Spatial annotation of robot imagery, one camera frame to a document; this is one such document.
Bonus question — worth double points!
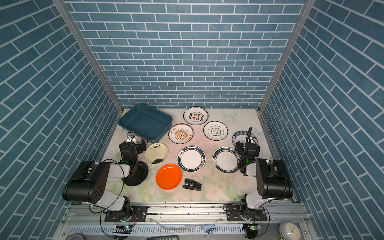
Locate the black stapler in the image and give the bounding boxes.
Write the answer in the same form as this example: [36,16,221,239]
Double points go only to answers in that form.
[183,179,202,191]

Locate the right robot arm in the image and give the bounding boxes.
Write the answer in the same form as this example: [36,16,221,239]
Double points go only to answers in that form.
[235,140,294,214]

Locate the white plate red characters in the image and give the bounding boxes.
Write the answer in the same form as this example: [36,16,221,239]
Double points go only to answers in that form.
[183,107,209,126]

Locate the aluminium front rail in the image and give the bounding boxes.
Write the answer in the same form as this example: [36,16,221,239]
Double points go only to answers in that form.
[53,201,317,240]

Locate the white plate lettered green rim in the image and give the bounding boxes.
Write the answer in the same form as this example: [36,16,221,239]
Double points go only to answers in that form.
[232,131,259,146]

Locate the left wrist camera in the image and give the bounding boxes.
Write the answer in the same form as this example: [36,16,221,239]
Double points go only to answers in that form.
[127,132,142,145]

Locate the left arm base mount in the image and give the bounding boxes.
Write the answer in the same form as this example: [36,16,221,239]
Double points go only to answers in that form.
[105,206,148,223]

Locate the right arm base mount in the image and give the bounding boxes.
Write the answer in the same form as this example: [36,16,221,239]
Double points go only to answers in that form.
[223,203,267,222]

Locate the teal plastic bin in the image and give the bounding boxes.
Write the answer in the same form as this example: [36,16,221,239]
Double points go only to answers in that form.
[119,104,173,143]

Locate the white plate orange sunburst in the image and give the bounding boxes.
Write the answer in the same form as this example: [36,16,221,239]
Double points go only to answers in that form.
[168,124,194,144]

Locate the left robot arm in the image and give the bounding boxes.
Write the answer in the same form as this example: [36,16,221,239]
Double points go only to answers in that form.
[62,140,148,215]

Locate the white plate cloud emblem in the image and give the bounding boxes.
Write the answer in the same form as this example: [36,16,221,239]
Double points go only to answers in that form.
[204,121,229,141]

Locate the cream yellow plate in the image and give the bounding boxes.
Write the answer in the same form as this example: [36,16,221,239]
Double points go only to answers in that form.
[144,143,169,164]

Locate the black plate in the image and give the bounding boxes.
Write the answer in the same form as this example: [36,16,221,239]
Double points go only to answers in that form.
[124,161,149,187]

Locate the white wall clock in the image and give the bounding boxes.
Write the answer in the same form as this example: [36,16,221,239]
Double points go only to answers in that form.
[279,222,303,240]

